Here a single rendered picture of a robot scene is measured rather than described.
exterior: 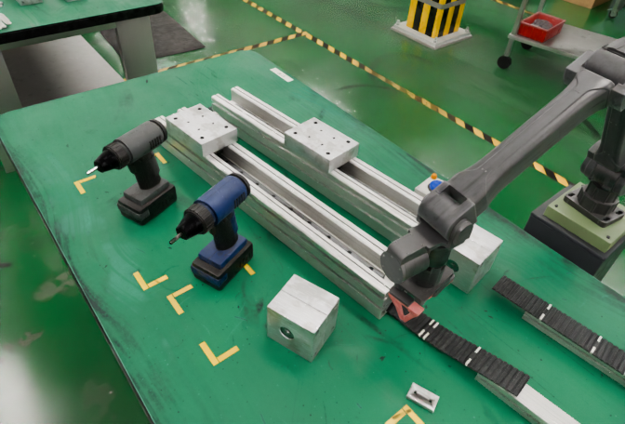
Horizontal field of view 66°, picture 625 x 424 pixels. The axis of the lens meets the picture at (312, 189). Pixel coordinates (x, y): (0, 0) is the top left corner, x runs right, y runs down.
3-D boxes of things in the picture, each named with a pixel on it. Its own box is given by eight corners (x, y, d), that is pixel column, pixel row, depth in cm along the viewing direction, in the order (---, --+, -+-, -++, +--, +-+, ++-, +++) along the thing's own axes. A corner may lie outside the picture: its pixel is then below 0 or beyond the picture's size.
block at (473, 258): (495, 263, 109) (508, 234, 103) (467, 294, 102) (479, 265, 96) (460, 242, 114) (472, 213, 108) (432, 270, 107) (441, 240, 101)
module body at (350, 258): (407, 292, 102) (416, 266, 96) (378, 320, 96) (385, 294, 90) (188, 131, 142) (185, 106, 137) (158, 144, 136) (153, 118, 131)
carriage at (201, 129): (238, 149, 127) (237, 127, 123) (204, 166, 121) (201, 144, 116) (202, 124, 135) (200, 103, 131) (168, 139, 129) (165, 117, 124)
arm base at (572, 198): (624, 217, 119) (582, 189, 127) (640, 192, 114) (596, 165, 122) (602, 229, 115) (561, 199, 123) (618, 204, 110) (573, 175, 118)
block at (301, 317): (340, 319, 96) (346, 289, 90) (311, 363, 88) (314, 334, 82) (299, 296, 99) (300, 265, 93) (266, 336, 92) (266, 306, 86)
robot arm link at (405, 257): (476, 220, 74) (437, 189, 80) (421, 248, 69) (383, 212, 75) (457, 271, 82) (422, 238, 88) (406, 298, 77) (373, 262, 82)
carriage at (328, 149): (356, 164, 125) (359, 142, 121) (327, 181, 119) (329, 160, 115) (312, 138, 133) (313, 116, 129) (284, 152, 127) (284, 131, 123)
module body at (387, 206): (455, 247, 112) (465, 221, 107) (432, 270, 107) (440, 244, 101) (239, 110, 153) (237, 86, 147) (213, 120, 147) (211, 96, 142)
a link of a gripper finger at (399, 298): (381, 315, 92) (389, 284, 86) (403, 295, 97) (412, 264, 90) (410, 337, 89) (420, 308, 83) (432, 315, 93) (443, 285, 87)
